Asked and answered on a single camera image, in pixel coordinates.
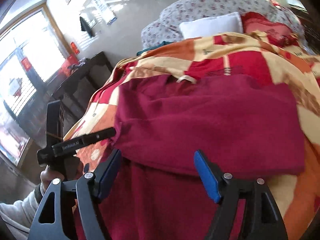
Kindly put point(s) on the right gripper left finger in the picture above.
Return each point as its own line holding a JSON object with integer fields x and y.
{"x": 54, "y": 216}

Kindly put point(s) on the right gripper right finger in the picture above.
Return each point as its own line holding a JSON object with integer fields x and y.
{"x": 245, "y": 205}

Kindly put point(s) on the maroon fleece garment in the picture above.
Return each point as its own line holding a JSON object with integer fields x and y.
{"x": 249, "y": 130}

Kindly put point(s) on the white sleeve forearm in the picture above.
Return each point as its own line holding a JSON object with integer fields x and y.
{"x": 16, "y": 218}

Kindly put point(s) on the person left hand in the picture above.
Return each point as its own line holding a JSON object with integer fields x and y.
{"x": 47, "y": 176}

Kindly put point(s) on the orange red patterned blanket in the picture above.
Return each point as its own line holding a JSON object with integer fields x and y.
{"x": 229, "y": 54}

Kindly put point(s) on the dark wooden side table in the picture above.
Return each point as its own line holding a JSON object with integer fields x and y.
{"x": 76, "y": 90}

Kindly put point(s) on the red box on table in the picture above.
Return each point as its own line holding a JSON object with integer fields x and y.
{"x": 64, "y": 69}

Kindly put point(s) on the teal garment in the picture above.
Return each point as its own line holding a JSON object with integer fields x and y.
{"x": 164, "y": 43}

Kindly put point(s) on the red heart cushion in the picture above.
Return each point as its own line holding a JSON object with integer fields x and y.
{"x": 258, "y": 26}

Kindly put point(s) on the white pillow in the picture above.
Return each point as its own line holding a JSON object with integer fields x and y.
{"x": 210, "y": 26}

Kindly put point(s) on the floral quilt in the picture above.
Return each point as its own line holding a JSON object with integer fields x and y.
{"x": 166, "y": 28}

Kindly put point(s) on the window with wooden frame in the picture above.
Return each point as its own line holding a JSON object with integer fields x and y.
{"x": 32, "y": 52}

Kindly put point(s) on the dark cloth hanging on wall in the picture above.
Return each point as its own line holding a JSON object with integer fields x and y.
{"x": 85, "y": 27}

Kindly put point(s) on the wall calendar poster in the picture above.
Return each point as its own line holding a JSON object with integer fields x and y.
{"x": 104, "y": 10}

